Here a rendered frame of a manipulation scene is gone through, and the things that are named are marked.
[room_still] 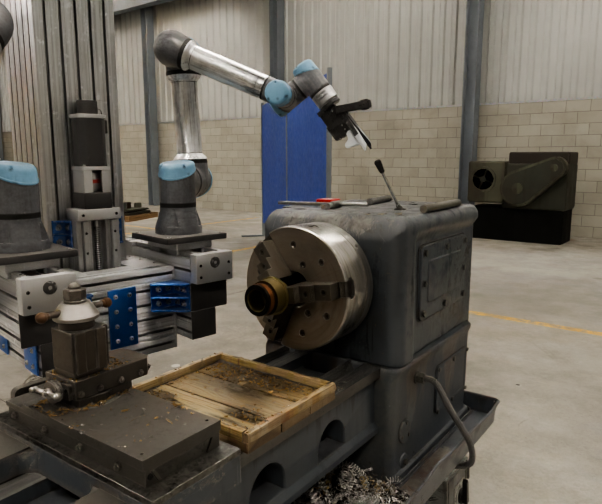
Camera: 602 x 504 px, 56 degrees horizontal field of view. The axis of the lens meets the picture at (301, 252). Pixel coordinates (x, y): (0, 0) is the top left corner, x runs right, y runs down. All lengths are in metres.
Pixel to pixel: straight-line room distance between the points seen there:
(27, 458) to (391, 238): 0.91
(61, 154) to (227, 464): 1.17
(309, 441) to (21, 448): 0.58
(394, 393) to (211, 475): 0.70
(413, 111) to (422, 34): 1.53
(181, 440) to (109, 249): 1.02
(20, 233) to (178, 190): 0.49
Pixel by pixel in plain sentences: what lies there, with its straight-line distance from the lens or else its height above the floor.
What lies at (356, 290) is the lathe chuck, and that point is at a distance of 1.37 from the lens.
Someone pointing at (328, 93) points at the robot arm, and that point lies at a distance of 1.89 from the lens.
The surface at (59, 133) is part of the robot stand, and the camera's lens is 1.87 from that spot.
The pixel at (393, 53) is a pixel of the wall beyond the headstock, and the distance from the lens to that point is 12.83.
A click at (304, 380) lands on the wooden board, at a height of 0.90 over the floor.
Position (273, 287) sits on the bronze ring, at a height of 1.11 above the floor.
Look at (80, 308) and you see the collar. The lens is 1.07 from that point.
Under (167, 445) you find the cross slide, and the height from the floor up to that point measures 0.97.
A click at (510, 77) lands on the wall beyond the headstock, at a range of 11.75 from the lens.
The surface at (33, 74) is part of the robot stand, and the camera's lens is 1.88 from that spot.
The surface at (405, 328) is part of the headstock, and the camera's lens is 1.50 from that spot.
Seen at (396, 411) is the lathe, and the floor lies 0.74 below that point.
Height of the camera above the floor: 1.40
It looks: 9 degrees down
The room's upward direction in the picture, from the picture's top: straight up
